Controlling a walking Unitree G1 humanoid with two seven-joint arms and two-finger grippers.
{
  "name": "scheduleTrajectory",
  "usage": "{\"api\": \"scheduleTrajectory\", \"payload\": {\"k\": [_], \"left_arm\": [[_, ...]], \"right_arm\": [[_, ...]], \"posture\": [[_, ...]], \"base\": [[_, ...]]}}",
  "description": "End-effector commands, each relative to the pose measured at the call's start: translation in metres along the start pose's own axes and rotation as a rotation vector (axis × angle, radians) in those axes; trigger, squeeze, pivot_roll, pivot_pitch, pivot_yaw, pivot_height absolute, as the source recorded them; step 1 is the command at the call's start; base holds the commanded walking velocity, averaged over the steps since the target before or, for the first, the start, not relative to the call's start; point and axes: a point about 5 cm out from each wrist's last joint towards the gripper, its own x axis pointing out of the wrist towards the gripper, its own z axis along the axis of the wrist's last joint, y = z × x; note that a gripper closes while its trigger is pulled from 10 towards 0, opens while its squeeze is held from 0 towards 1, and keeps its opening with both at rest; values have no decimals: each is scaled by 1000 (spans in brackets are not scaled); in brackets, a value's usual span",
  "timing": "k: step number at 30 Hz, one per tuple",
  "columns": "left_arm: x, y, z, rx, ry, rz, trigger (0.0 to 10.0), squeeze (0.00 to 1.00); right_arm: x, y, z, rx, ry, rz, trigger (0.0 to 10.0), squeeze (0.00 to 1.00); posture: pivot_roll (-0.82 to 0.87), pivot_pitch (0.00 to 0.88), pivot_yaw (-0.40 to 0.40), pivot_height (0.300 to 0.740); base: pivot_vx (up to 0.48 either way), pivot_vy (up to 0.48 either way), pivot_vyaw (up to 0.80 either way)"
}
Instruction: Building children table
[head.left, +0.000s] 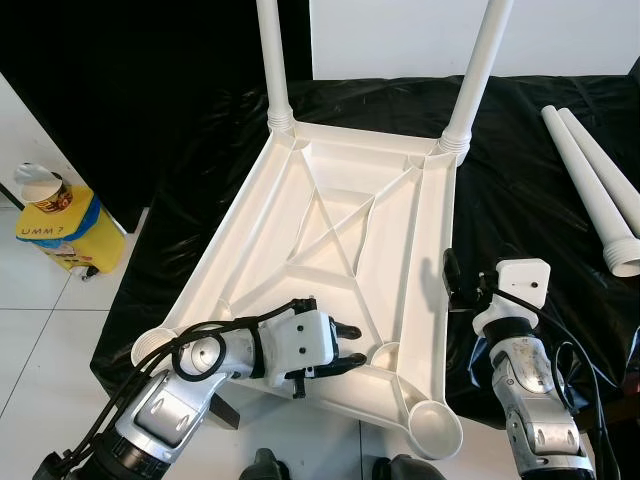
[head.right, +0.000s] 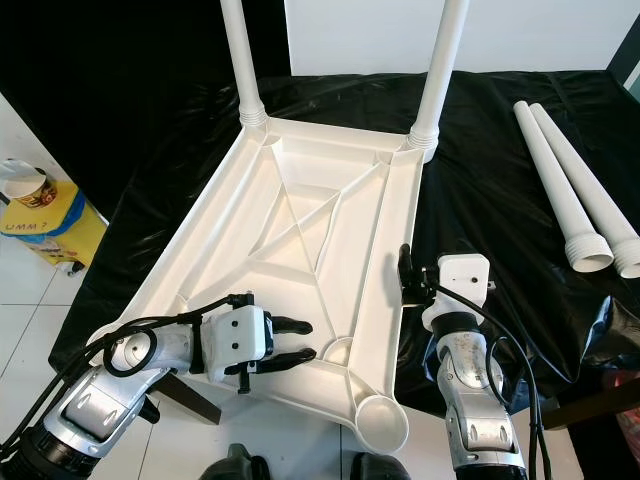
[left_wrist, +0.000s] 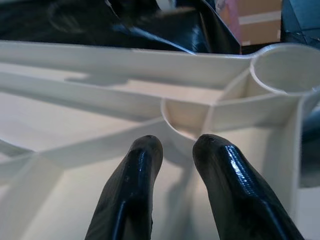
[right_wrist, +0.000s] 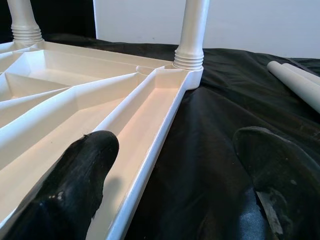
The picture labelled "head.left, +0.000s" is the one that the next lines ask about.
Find black plastic tablecloth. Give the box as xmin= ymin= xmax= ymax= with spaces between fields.
xmin=90 ymin=72 xmax=640 ymax=401

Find black robot right foot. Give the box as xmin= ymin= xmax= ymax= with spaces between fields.
xmin=372 ymin=455 xmax=446 ymax=480

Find black robot foot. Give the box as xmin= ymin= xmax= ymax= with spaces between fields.
xmin=245 ymin=448 xmax=293 ymax=480
xmin=372 ymin=455 xmax=446 ymax=480

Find black robot left foot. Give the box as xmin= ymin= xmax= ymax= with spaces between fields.
xmin=245 ymin=448 xmax=293 ymax=480

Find dark wooden table leg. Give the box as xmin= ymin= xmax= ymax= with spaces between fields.
xmin=205 ymin=390 xmax=241 ymax=431

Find yellow and blue carton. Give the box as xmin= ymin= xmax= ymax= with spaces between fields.
xmin=15 ymin=185 xmax=129 ymax=276

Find printed paper cup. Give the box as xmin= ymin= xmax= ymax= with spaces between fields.
xmin=15 ymin=162 xmax=73 ymax=213

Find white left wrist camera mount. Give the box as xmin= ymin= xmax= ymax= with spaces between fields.
xmin=262 ymin=310 xmax=336 ymax=386

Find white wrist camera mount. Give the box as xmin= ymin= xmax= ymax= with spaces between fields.
xmin=472 ymin=258 xmax=553 ymax=341
xmin=262 ymin=310 xmax=336 ymax=386

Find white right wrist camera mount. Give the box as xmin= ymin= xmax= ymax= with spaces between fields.
xmin=472 ymin=258 xmax=553 ymax=341

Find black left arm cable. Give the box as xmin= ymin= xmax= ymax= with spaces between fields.
xmin=40 ymin=297 xmax=316 ymax=471

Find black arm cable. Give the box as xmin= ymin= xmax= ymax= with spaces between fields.
xmin=495 ymin=290 xmax=606 ymax=480
xmin=40 ymin=297 xmax=316 ymax=471

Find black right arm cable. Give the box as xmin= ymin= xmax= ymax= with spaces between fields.
xmin=495 ymin=290 xmax=606 ymax=480

